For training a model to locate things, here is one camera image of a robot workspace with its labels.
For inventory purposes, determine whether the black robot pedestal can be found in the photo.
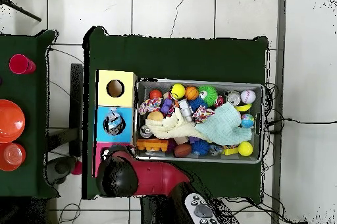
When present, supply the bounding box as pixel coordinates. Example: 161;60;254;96
140;196;188;224

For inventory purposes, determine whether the red plastic cup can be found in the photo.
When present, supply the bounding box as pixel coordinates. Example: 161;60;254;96
9;53;37;74

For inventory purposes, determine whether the black rod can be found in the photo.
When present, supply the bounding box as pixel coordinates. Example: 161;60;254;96
0;0;42;22

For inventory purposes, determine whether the wooden box with three holes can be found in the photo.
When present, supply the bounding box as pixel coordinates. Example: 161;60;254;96
91;69;139;179

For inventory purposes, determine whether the silver wire mesh bin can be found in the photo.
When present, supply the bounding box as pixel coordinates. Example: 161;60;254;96
135;77;265;165

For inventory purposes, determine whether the thin black cable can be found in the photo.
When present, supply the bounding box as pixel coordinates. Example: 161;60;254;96
169;0;191;39

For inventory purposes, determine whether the grey device with red knob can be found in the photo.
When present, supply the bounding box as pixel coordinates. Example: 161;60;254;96
43;155;83;186

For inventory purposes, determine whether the colourful knotted rope toy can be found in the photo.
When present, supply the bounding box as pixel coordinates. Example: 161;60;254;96
138;97;164;115

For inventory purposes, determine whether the orange plastic cup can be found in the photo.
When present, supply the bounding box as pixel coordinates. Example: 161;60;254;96
0;142;26;172

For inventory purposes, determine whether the white baseball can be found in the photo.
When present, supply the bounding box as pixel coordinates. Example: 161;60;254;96
240;89;257;105

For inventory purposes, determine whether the red-orange ball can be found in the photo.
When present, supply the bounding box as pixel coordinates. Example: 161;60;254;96
149;89;163;100

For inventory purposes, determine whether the silver drink can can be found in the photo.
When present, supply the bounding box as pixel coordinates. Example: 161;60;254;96
225;90;242;107

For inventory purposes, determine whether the yellow ball with seam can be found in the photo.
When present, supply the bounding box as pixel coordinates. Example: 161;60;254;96
238;141;254;157

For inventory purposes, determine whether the crushed clear plastic bottle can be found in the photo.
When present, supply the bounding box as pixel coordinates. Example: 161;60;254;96
103;107;126;136

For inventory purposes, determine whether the small orange basketball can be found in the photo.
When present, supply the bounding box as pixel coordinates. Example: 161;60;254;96
184;86;200;101

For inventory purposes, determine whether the cream waffle cloth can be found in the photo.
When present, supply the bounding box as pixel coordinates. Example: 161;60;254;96
144;107;209;140

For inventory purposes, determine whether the mint green waffle cloth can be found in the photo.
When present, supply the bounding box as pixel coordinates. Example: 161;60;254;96
194;101;253;146

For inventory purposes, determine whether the orange plastic bowl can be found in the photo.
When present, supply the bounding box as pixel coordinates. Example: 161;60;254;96
0;99;26;144

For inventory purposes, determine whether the green spiky toy with eyes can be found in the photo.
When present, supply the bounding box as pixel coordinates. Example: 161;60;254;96
197;84;219;107

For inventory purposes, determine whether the globe print ball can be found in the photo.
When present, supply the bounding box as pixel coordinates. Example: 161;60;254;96
240;113;255;129

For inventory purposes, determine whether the smooth yellow ball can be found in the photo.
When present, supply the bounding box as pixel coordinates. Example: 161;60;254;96
170;83;186;100

